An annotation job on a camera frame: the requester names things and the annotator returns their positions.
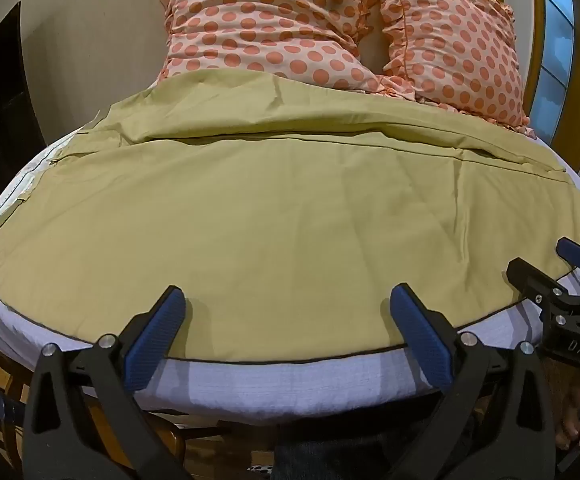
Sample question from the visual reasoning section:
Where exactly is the orange polka dot pillow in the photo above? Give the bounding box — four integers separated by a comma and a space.
370, 0, 534, 137
157, 0, 397, 100

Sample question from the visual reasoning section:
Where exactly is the olive green bed sheet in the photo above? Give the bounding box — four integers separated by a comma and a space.
0, 71, 580, 365

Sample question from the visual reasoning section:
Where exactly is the person's right hand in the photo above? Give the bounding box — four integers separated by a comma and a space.
544, 359, 580, 452

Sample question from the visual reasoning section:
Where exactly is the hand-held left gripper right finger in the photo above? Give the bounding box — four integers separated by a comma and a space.
389, 282, 559, 480

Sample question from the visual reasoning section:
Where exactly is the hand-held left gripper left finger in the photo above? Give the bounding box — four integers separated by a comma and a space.
20, 285, 206, 480

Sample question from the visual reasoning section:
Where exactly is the yellow framed window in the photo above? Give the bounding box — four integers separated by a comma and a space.
526, 0, 580, 173

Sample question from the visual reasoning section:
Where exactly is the white bed sheet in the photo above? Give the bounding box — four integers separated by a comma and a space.
0, 125, 580, 425

